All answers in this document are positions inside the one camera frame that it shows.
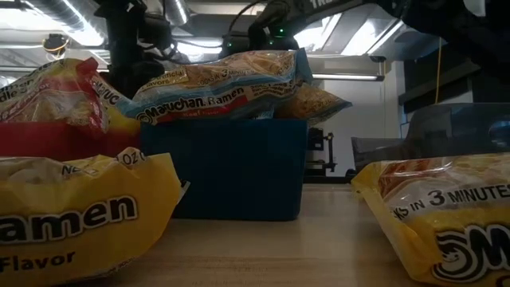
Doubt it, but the blue plastic bin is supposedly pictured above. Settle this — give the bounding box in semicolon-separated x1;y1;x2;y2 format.
139;118;309;222

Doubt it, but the grey translucent plastic bin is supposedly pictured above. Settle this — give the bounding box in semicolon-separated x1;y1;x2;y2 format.
350;102;510;172

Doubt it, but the yellow Maruchan chicken ramen pack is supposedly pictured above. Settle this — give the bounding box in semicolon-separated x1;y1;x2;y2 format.
0;147;190;287
350;151;510;287

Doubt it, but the bright ceiling light panel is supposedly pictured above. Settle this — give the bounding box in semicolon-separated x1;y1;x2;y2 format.
175;39;224;57

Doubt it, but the white strip light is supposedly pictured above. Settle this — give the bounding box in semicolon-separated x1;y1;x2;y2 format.
310;72;386;83

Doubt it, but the red plastic bin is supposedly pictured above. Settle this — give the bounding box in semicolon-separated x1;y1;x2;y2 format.
0;121;143;163

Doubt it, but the black equipment stand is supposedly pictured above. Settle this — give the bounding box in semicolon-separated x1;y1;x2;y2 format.
304;127;359;184

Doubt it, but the white ceiling box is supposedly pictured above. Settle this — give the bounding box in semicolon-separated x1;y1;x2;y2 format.
461;0;487;18

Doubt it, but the silver ventilation duct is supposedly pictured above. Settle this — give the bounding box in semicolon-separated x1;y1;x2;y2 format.
157;0;192;27

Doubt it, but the black device with yellow cable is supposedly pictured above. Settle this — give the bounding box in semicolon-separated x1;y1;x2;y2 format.
41;33;71;63

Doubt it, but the yellow hanging cable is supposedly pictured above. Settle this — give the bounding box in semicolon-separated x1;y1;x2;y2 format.
433;37;444;105

